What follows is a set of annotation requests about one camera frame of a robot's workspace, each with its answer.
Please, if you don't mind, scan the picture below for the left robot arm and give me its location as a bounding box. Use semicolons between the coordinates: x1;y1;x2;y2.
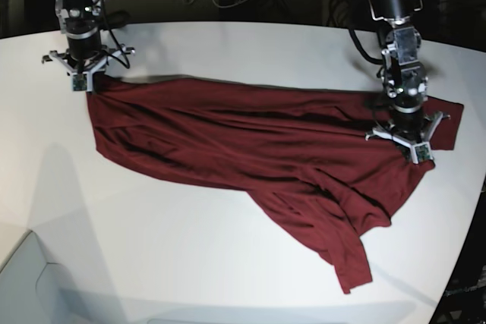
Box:
365;0;449;164

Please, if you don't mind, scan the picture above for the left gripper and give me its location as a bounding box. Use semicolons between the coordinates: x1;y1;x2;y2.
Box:
365;109;450;164

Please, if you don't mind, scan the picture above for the dark red t-shirt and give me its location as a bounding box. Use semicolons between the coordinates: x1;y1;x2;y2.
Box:
86;74;465;295

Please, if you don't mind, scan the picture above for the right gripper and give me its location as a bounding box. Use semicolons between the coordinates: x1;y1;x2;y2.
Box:
41;31;135;92

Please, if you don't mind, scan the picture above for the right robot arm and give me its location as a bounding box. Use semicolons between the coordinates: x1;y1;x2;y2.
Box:
42;0;135;93

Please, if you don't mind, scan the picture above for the white bin at corner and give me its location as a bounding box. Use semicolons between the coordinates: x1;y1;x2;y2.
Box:
1;232;128;323

